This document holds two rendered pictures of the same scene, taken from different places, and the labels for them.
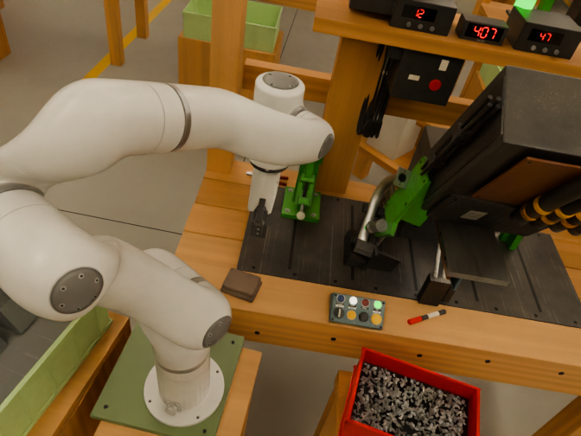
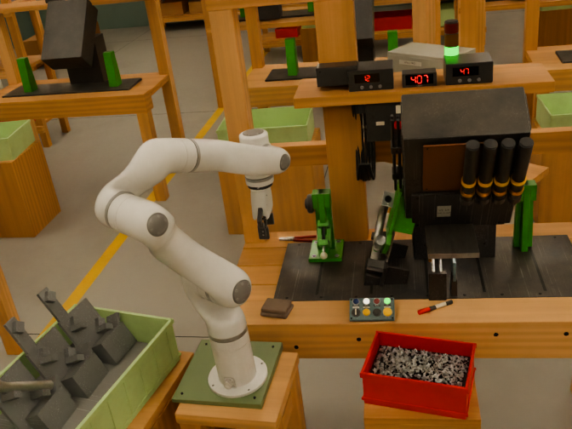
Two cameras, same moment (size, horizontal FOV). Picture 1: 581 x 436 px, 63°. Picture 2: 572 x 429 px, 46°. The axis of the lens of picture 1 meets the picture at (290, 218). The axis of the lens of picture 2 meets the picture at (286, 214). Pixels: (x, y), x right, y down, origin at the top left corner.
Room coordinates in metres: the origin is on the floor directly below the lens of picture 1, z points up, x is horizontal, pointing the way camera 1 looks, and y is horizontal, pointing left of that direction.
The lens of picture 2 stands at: (-1.05, -0.43, 2.27)
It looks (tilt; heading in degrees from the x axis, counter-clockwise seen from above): 27 degrees down; 13
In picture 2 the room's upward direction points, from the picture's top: 7 degrees counter-clockwise
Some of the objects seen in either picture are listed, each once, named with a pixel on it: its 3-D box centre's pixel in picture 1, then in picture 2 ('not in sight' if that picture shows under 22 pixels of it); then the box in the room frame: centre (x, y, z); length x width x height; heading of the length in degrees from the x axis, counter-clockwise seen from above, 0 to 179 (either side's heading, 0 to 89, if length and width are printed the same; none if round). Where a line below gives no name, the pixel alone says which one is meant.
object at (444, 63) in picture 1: (424, 69); (389, 116); (1.35, -0.29, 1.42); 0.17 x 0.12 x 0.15; 92
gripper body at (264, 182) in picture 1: (266, 178); (262, 197); (0.73, 0.06, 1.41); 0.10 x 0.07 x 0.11; 2
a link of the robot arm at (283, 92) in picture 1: (277, 115); (256, 153); (0.73, 0.06, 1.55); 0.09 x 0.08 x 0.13; 58
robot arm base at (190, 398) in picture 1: (183, 368); (232, 353); (0.54, 0.17, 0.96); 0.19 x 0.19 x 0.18
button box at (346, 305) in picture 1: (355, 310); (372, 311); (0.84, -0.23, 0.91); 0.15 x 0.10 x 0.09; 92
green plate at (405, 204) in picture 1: (417, 196); (403, 210); (1.08, -0.34, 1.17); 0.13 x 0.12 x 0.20; 92
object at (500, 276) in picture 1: (463, 228); (449, 228); (1.05, -0.50, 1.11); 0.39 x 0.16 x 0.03; 2
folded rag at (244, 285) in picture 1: (241, 284); (277, 307); (0.85, 0.10, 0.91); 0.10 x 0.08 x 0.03; 79
